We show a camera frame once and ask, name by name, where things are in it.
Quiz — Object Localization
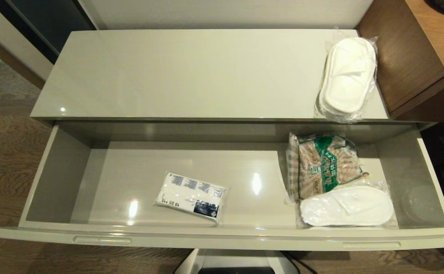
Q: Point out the green brown snack bag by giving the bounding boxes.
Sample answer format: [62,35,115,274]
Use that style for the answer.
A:
[286,132,371,204]

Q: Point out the white tissue pack blue print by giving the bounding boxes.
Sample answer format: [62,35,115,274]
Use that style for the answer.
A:
[154,172,228,223]

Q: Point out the white slippers in flat bag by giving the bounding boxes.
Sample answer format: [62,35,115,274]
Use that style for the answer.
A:
[299,185,397,229]

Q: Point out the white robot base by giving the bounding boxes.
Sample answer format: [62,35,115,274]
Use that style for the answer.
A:
[174,249,298,274]

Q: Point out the dark glass door panel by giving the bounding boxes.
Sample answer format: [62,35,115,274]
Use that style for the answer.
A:
[0,0,96,64]

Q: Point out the brown wooden desk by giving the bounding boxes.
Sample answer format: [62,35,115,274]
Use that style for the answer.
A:
[356,0,444,123]

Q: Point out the black floor cable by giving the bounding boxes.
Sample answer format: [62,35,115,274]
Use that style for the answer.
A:
[281,250,317,274]

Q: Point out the glossy grey cabinet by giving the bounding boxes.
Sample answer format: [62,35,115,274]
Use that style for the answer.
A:
[31,29,436,131]

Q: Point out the white slippers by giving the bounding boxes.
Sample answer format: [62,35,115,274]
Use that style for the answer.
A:
[299,185,397,229]
[314,27,379,124]

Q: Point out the brown wooden baseboard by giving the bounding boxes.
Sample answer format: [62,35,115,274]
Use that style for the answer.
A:
[0,27,47,90]

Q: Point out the open grey drawer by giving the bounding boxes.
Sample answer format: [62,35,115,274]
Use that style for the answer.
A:
[0,121,444,252]

